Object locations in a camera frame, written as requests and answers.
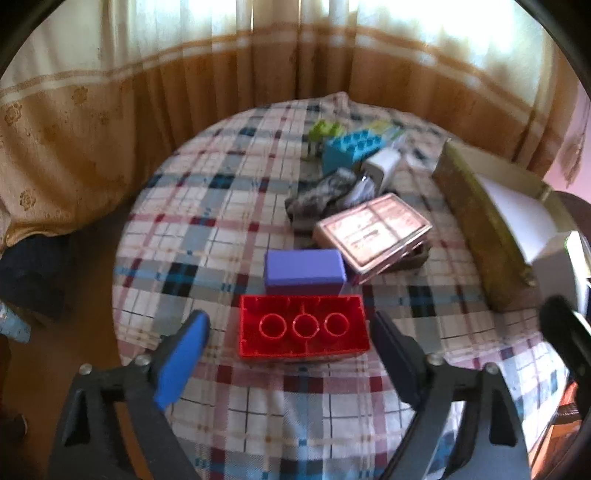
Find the gold tin tray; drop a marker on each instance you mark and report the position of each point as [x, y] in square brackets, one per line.
[480, 221]

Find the purple rectangular block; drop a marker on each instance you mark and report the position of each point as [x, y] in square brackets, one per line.
[302, 270]

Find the cream and orange curtain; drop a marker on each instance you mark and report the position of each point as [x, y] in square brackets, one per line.
[138, 115]

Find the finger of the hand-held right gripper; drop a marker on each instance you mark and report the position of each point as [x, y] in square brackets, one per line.
[565, 327]

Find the white charger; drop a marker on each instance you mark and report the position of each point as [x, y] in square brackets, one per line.
[381, 168]

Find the blue building block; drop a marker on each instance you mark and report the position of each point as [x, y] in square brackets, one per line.
[351, 150]

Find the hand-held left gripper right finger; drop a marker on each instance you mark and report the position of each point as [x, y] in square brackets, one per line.
[397, 360]

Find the green building block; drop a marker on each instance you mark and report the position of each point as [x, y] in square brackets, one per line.
[321, 136]

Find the light blue object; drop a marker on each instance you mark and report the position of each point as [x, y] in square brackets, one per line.
[14, 323]

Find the clear plastic box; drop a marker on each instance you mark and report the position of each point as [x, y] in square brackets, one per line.
[390, 131]

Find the grey speckled object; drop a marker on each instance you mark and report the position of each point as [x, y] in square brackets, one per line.
[318, 198]

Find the plaid tablecloth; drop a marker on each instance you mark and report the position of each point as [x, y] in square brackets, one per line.
[207, 230]

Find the red building block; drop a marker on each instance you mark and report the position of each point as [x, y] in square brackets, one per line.
[302, 330]

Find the wooden chair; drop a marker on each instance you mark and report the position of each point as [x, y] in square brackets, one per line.
[577, 212]

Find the copper tin box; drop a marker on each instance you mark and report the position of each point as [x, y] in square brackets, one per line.
[374, 233]

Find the dark cloth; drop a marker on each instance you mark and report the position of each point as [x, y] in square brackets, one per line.
[32, 272]

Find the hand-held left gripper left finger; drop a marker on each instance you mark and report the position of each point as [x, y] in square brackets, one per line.
[180, 355]

